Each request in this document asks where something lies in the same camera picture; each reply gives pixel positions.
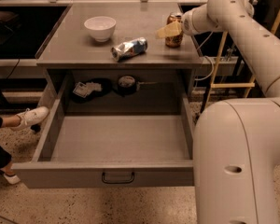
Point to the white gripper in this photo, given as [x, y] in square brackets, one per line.
[188, 23]

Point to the orange soda can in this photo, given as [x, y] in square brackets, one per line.
[174, 41]

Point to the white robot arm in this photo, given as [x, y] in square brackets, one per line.
[236, 142]

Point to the crushed silver blue can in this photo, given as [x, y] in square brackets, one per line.
[129, 49]

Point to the grey cabinet counter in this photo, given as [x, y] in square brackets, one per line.
[72, 55]

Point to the grey open top drawer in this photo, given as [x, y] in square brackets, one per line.
[75, 149]

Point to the white ceramic bowl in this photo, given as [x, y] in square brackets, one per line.
[100, 28]

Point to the yellow wheeled ladder cart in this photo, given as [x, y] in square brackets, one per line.
[221, 78]

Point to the white sneaker upper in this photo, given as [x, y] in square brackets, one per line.
[31, 117]

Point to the white sneaker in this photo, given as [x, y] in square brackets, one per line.
[11, 179]
[31, 117]

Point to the white sneaker lower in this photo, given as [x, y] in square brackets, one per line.
[11, 179]

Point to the black drawer handle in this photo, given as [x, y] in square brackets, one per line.
[117, 178]

